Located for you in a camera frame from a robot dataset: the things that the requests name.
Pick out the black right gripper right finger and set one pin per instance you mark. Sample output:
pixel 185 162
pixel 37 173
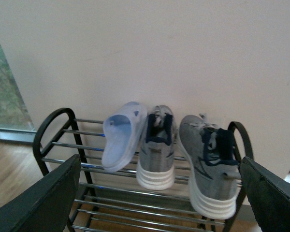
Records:
pixel 268 195

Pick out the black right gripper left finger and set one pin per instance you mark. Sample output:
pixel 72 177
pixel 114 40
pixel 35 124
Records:
pixel 45 206

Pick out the black metal shoe rack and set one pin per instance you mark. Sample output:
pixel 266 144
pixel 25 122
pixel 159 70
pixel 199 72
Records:
pixel 115 201

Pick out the grey sneaker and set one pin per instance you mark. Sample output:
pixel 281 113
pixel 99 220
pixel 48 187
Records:
pixel 155 167
pixel 209 151

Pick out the light blue slipper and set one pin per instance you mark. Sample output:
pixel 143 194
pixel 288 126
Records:
pixel 122 131

